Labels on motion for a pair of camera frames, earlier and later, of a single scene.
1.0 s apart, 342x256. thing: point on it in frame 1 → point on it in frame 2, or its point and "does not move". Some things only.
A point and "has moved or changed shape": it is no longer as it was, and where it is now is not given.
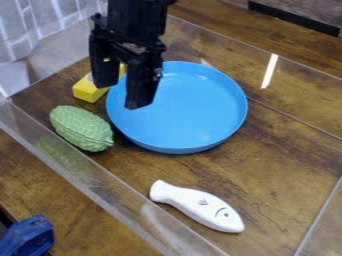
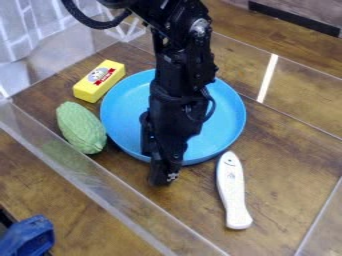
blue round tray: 198,110 has moved or changed shape
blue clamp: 29,237 does not move
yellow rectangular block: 86,90 does not move
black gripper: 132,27 → 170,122
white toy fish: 200,205 → 231,177
